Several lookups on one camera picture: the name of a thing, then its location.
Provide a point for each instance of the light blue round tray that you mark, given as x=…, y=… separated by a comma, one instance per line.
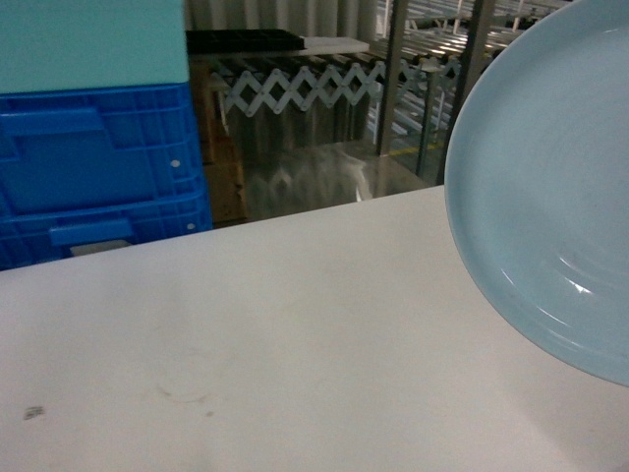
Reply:
x=536, y=186

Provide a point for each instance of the expandable roller conveyor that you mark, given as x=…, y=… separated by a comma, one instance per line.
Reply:
x=276, y=84

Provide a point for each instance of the blue crate upper right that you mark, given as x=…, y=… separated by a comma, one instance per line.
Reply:
x=85, y=148

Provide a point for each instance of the blue crate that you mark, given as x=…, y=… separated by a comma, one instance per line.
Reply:
x=39, y=238
x=85, y=148

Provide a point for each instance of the blue crate lower right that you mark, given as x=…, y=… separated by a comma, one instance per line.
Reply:
x=39, y=238

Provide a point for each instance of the teal plastic box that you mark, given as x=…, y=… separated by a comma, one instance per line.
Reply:
x=58, y=45

